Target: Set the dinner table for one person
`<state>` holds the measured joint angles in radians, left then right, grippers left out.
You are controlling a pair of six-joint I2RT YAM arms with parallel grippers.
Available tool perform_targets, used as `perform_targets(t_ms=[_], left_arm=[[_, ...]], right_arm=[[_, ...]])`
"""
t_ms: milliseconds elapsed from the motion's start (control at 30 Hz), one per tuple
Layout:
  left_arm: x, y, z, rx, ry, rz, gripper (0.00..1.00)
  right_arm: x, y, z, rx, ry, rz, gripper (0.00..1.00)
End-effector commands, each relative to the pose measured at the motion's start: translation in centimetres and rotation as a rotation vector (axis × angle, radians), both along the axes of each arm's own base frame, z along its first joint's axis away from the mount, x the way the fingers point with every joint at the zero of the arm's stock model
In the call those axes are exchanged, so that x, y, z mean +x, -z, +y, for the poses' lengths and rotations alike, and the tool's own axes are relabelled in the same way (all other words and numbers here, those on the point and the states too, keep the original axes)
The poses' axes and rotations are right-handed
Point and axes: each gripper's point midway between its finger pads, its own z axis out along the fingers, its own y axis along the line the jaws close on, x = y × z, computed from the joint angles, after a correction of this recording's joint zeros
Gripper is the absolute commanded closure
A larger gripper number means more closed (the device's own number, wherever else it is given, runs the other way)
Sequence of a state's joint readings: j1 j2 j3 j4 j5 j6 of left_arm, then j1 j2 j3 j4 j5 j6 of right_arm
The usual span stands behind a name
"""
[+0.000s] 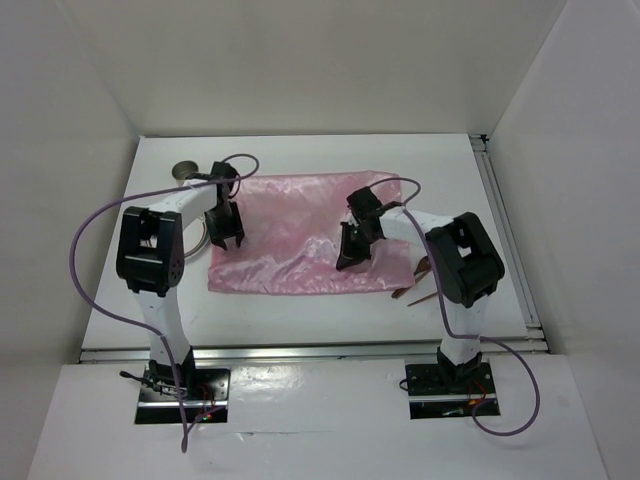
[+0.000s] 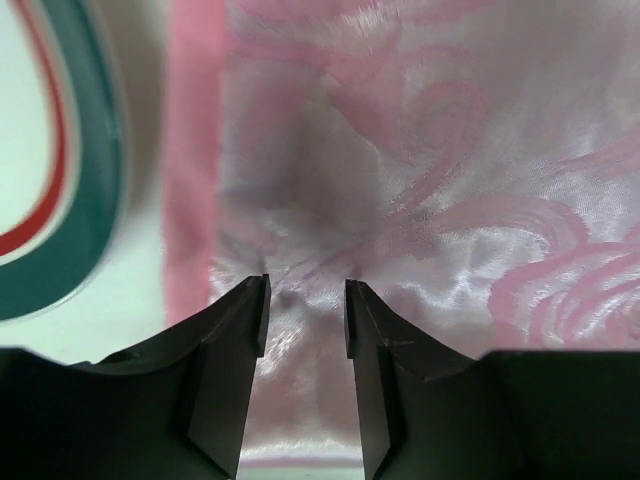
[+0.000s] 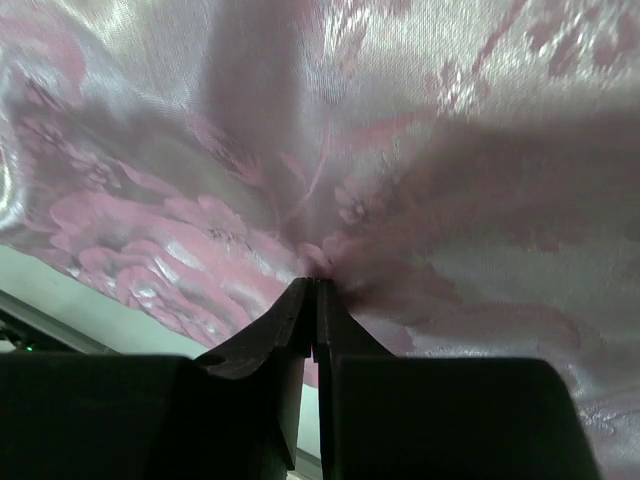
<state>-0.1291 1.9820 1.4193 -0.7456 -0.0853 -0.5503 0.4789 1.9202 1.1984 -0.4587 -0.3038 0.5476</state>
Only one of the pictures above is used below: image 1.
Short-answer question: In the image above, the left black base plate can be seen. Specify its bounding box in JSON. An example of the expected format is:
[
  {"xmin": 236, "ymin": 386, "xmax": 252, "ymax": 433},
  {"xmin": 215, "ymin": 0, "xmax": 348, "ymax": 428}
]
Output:
[{"xmin": 131, "ymin": 367, "xmax": 231, "ymax": 425}]

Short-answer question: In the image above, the right side aluminium rail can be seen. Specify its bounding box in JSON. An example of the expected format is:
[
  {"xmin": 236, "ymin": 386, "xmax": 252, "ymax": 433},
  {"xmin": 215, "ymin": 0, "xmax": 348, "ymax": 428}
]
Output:
[{"xmin": 469, "ymin": 134, "xmax": 550, "ymax": 354}]

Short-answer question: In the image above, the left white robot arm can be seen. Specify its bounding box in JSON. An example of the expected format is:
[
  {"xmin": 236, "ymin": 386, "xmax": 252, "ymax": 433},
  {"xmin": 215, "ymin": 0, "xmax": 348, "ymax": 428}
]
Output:
[{"xmin": 116, "ymin": 158, "xmax": 245, "ymax": 399}]

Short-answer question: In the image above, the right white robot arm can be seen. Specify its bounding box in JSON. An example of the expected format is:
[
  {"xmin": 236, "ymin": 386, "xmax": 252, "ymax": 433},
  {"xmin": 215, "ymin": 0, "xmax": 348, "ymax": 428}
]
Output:
[{"xmin": 336, "ymin": 187, "xmax": 505, "ymax": 392}]

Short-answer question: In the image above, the small metal cup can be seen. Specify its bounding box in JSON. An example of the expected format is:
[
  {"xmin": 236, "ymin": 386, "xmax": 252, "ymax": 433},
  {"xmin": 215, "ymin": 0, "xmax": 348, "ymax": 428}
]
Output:
[{"xmin": 171, "ymin": 160, "xmax": 199, "ymax": 186}]

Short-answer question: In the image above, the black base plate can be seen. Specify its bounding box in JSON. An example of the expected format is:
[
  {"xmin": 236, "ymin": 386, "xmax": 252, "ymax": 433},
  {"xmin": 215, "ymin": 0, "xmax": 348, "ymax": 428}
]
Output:
[
  {"xmin": 398, "ymin": 362, "xmax": 500, "ymax": 420},
  {"xmin": 131, "ymin": 367, "xmax": 231, "ymax": 425}
]

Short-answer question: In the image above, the white plate with coloured rim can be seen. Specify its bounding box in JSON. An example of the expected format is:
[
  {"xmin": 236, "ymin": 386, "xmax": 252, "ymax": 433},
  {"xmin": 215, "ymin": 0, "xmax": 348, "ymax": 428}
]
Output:
[{"xmin": 185, "ymin": 214, "xmax": 209, "ymax": 260}]

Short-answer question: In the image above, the aluminium rail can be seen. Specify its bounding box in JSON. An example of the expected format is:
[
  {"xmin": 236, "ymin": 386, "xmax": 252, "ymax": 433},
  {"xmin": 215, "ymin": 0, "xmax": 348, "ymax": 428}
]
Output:
[
  {"xmin": 79, "ymin": 335, "xmax": 550, "ymax": 364},
  {"xmin": 469, "ymin": 134, "xmax": 550, "ymax": 354}
]

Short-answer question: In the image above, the front aluminium rail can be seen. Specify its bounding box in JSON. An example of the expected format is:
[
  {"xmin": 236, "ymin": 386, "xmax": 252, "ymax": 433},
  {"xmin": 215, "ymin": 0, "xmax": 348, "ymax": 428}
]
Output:
[{"xmin": 79, "ymin": 335, "xmax": 550, "ymax": 364}]

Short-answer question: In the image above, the pink satin rose cloth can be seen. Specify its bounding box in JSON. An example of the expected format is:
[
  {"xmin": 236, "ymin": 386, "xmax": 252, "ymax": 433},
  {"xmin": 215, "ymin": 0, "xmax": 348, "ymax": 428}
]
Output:
[{"xmin": 208, "ymin": 170, "xmax": 414, "ymax": 296}]

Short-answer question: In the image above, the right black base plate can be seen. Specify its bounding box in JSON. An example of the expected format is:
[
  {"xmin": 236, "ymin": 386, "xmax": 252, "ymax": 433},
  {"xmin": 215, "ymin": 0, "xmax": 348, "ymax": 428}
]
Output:
[{"xmin": 398, "ymin": 362, "xmax": 500, "ymax": 420}]

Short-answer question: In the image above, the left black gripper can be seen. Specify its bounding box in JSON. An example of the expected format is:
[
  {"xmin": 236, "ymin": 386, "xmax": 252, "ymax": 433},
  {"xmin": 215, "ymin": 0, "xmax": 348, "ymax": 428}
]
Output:
[{"xmin": 202, "ymin": 200, "xmax": 244, "ymax": 248}]

